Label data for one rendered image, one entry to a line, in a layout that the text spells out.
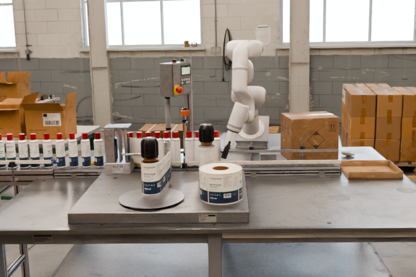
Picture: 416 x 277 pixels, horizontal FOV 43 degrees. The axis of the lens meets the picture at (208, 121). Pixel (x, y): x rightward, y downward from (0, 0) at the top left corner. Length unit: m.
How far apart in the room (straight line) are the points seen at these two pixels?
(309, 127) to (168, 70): 0.91
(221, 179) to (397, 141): 4.06
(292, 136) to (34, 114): 2.27
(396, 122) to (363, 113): 0.37
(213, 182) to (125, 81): 6.54
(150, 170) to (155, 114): 6.33
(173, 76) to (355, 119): 3.47
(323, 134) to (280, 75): 5.10
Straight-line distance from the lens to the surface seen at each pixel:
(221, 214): 2.37
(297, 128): 3.25
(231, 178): 2.43
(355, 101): 6.13
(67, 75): 9.24
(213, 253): 2.39
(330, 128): 3.32
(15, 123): 4.80
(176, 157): 3.08
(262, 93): 3.47
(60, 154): 3.21
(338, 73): 8.36
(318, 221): 2.42
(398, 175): 3.13
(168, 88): 3.05
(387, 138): 6.25
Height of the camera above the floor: 1.68
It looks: 10 degrees down
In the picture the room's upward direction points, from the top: 1 degrees counter-clockwise
